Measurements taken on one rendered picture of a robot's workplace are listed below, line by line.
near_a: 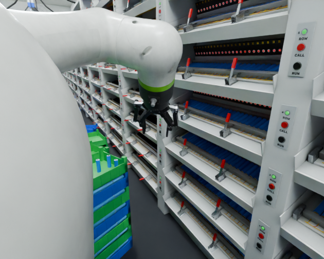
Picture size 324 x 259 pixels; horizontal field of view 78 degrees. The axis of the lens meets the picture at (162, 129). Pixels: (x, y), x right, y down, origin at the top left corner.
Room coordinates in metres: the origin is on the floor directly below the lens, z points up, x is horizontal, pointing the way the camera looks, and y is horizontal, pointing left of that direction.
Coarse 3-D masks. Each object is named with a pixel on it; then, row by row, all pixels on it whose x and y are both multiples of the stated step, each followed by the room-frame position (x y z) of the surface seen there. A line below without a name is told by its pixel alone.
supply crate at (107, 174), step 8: (96, 152) 0.95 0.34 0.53; (104, 152) 0.95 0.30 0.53; (104, 160) 0.95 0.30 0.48; (112, 160) 0.91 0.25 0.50; (120, 160) 0.87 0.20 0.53; (96, 168) 0.87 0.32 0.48; (104, 168) 0.87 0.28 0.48; (112, 168) 0.87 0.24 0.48; (120, 168) 0.82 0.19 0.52; (96, 176) 0.72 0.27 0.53; (104, 176) 0.75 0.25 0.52; (112, 176) 0.78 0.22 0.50; (96, 184) 0.71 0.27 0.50
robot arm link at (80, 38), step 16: (16, 16) 0.26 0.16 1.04; (32, 16) 0.28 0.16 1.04; (48, 16) 0.31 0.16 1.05; (64, 16) 0.34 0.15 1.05; (80, 16) 0.38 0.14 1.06; (96, 16) 0.42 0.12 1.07; (112, 16) 0.45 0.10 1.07; (32, 32) 0.26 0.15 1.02; (48, 32) 0.28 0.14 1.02; (64, 32) 0.31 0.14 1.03; (80, 32) 0.34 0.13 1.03; (96, 32) 0.39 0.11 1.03; (112, 32) 0.43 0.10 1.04; (48, 48) 0.27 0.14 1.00; (64, 48) 0.30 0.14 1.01; (80, 48) 0.34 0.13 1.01; (96, 48) 0.38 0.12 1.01; (112, 48) 0.43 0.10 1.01; (64, 64) 0.30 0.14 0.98; (80, 64) 0.36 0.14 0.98
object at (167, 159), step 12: (156, 0) 1.17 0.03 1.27; (180, 0) 1.13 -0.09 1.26; (192, 0) 1.17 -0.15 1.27; (156, 12) 1.17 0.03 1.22; (168, 12) 1.10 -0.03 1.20; (180, 12) 1.14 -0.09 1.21; (192, 12) 1.17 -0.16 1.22; (192, 48) 1.18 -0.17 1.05; (192, 60) 1.18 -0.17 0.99; (168, 132) 1.11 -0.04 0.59; (168, 156) 1.11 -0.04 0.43
